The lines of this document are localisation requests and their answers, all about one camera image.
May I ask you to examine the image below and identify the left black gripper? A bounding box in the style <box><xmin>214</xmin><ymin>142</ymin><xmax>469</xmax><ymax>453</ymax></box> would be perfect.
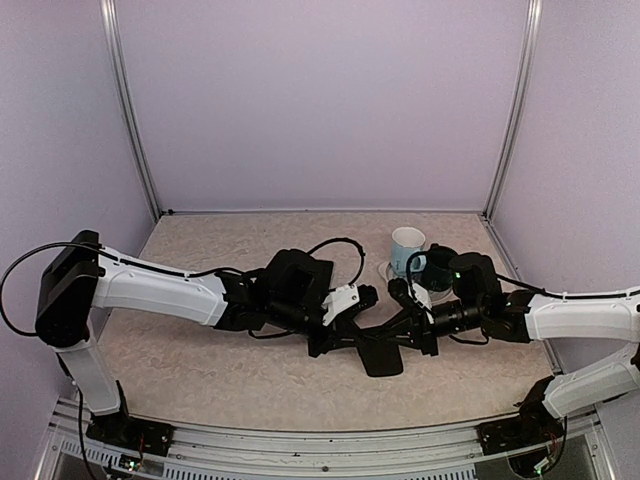
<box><xmin>269</xmin><ymin>295</ymin><xmax>365</xmax><ymax>358</ymax></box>

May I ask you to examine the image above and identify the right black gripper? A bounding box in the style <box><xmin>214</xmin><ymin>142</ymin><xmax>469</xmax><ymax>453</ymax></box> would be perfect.
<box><xmin>379</xmin><ymin>296</ymin><xmax>486</xmax><ymax>355</ymax></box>

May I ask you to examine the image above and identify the black phone case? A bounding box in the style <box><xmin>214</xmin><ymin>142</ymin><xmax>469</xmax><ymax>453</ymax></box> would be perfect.
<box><xmin>357</xmin><ymin>344</ymin><xmax>404</xmax><ymax>378</ymax></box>

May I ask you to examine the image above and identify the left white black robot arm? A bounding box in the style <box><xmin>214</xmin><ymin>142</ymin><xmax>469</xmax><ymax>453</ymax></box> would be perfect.
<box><xmin>35</xmin><ymin>230</ymin><xmax>378</xmax><ymax>445</ymax></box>

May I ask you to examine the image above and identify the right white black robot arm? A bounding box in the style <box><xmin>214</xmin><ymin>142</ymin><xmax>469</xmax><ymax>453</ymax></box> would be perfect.
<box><xmin>359</xmin><ymin>290</ymin><xmax>639</xmax><ymax>444</ymax></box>

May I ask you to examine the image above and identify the dark green mug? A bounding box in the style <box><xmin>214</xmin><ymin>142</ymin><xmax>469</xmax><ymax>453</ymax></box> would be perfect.
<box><xmin>419</xmin><ymin>243</ymin><xmax>458</xmax><ymax>303</ymax></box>

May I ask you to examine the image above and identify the white saucer plate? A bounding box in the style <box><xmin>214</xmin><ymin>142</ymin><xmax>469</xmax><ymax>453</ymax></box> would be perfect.
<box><xmin>377</xmin><ymin>261</ymin><xmax>398</xmax><ymax>282</ymax></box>

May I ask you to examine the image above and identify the white blue mug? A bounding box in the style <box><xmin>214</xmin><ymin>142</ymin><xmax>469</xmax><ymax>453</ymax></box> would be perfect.
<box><xmin>390</xmin><ymin>227</ymin><xmax>427</xmax><ymax>278</ymax></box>

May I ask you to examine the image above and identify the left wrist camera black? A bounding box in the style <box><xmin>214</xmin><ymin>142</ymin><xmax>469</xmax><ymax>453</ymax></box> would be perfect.
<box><xmin>259</xmin><ymin>248</ymin><xmax>379</xmax><ymax>326</ymax></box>

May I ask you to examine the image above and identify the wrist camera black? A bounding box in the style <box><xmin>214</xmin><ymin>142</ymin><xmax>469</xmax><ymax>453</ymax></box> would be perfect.
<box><xmin>387</xmin><ymin>252</ymin><xmax>501</xmax><ymax>314</ymax></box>
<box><xmin>259</xmin><ymin>248</ymin><xmax>379</xmax><ymax>326</ymax></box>

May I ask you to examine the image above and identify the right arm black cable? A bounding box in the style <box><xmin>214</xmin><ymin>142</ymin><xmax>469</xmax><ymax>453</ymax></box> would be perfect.
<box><xmin>405</xmin><ymin>252</ymin><xmax>640</xmax><ymax>301</ymax></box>

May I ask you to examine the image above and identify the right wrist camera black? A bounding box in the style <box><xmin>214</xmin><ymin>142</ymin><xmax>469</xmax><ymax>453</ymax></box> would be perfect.
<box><xmin>387</xmin><ymin>252</ymin><xmax>501</xmax><ymax>314</ymax></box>

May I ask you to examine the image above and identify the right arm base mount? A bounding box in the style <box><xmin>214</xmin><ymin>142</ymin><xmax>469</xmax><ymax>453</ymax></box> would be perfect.
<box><xmin>476</xmin><ymin>413</ymin><xmax>566</xmax><ymax>455</ymax></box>

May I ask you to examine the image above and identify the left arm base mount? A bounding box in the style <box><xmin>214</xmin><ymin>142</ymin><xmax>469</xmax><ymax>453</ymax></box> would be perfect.
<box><xmin>86</xmin><ymin>400</ymin><xmax>175</xmax><ymax>457</ymax></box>

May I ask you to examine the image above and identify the aluminium front rail frame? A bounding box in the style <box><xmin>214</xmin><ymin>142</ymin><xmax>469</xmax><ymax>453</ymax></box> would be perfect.
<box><xmin>34</xmin><ymin>394</ymin><xmax>616</xmax><ymax>480</ymax></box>

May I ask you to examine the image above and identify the right aluminium corner post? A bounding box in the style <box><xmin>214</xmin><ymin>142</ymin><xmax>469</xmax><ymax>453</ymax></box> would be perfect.
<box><xmin>483</xmin><ymin>0</ymin><xmax>543</xmax><ymax>223</ymax></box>

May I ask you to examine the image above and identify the aluminium corner post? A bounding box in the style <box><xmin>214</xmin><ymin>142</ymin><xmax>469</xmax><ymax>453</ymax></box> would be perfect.
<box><xmin>483</xmin><ymin>0</ymin><xmax>543</xmax><ymax>223</ymax></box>
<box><xmin>100</xmin><ymin>0</ymin><xmax>163</xmax><ymax>222</ymax></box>

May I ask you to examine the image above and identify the left aluminium corner post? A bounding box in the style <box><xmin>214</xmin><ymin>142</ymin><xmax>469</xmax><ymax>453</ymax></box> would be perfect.
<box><xmin>100</xmin><ymin>0</ymin><xmax>163</xmax><ymax>222</ymax></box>

